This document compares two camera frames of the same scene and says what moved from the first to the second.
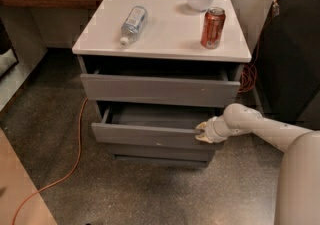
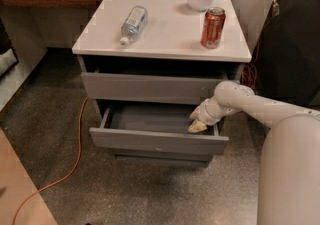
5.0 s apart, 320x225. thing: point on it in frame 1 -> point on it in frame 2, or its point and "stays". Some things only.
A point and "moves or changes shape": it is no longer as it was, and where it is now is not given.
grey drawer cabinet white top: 160,61 stays
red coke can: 213,24 stays
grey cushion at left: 7,60 stays
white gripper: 210,130 -> 207,113
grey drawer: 156,124 moves or changes shape
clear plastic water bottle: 134,21 stays
